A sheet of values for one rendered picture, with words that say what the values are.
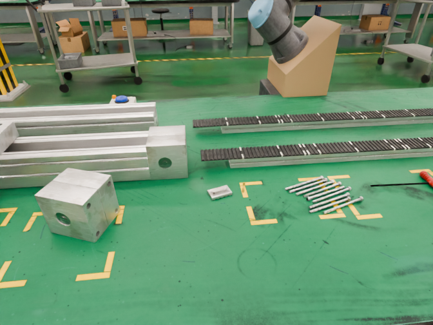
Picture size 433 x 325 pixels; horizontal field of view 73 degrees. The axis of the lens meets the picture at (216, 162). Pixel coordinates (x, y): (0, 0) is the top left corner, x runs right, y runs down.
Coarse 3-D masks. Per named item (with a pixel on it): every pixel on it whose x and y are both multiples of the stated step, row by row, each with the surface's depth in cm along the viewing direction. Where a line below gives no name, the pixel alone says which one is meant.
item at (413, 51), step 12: (408, 0) 369; (420, 0) 353; (432, 0) 341; (396, 12) 393; (384, 48) 418; (396, 48) 402; (408, 48) 401; (420, 48) 401; (432, 48) 363; (408, 60) 440; (420, 60) 362; (432, 60) 347
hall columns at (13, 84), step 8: (0, 40) 320; (0, 48) 319; (0, 56) 318; (0, 64) 317; (8, 64) 332; (0, 72) 316; (8, 72) 331; (0, 80) 316; (8, 80) 330; (16, 80) 346; (0, 88) 320; (8, 88) 329
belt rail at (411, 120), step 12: (348, 120) 93; (360, 120) 93; (372, 120) 94; (384, 120) 94; (396, 120) 95; (408, 120) 96; (420, 120) 95; (432, 120) 96; (228, 132) 91; (240, 132) 91
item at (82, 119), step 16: (0, 112) 85; (16, 112) 85; (32, 112) 86; (48, 112) 86; (64, 112) 87; (80, 112) 87; (96, 112) 88; (112, 112) 88; (128, 112) 89; (144, 112) 84; (16, 128) 81; (32, 128) 81; (48, 128) 81; (64, 128) 82; (80, 128) 82; (96, 128) 83; (112, 128) 83; (128, 128) 84; (144, 128) 84
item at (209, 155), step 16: (288, 144) 78; (304, 144) 79; (320, 144) 78; (336, 144) 78; (352, 144) 78; (368, 144) 78; (384, 144) 78; (400, 144) 78; (416, 144) 78; (432, 144) 78; (208, 160) 73
